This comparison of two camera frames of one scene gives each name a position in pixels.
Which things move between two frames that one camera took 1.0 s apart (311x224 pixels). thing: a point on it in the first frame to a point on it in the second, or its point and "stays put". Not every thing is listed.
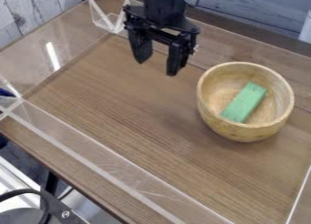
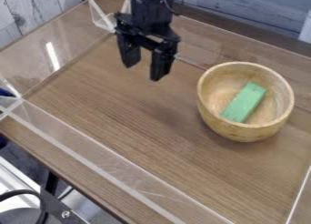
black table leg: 51,184 stays put
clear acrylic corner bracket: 111,22 stays put
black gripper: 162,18 to 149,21
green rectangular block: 245,102 stays put
